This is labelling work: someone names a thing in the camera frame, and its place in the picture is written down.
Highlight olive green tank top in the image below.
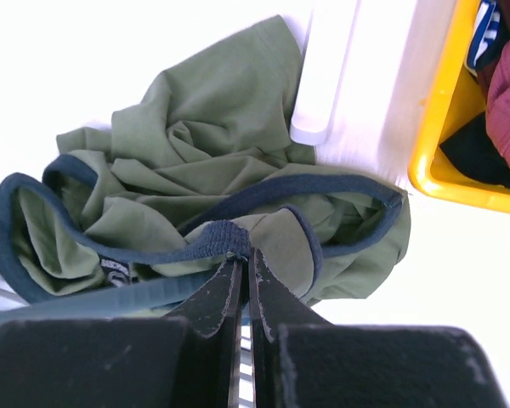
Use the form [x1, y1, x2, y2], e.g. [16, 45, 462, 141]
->
[0, 16, 411, 305]

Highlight dark teal hanger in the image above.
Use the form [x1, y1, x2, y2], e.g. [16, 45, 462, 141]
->
[0, 270, 213, 324]

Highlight striped garment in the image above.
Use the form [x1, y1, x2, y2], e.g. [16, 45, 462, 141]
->
[464, 0, 501, 74]

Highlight black garment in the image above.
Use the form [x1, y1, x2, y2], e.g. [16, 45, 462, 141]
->
[439, 113, 510, 189]

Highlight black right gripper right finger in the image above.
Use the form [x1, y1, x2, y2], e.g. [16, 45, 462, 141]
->
[248, 246, 337, 343]

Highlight silver clothes rack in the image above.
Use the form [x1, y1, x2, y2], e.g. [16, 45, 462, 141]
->
[290, 1, 358, 146]

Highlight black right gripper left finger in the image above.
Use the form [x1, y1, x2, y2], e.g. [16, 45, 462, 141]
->
[165, 259, 242, 337]

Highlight yellow plastic bin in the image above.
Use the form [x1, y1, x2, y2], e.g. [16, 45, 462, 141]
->
[408, 1, 510, 214]

